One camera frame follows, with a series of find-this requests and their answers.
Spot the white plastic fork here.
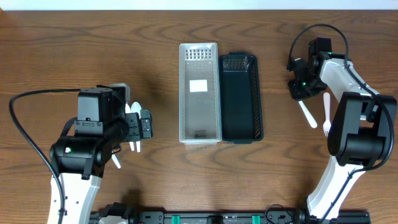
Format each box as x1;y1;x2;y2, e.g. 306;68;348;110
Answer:
323;92;331;137
298;101;318;129

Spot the black plastic basket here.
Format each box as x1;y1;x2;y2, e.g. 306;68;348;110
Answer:
219;52;264;144

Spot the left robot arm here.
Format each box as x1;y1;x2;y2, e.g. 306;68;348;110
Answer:
48;83;153;223

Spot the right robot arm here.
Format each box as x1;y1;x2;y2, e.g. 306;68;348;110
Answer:
287;37;397;223

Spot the white plastic spoon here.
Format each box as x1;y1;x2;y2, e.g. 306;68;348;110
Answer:
111;153;121;169
129;101;142;153
124;104;136;152

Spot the white label sticker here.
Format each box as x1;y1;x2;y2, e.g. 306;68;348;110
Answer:
189;80;208;93

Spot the clear plastic basket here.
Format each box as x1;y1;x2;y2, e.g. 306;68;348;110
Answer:
179;42;222;145

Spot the left black cable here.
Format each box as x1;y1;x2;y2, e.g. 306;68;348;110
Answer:
8;88;82;224

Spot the black cable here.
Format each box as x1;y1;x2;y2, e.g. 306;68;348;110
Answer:
285;23;396;224
8;88;82;224

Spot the right black cable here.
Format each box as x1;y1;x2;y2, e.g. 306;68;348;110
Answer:
285;23;396;224

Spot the black mounting rail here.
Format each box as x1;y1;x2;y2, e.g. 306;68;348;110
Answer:
90;202;373;224

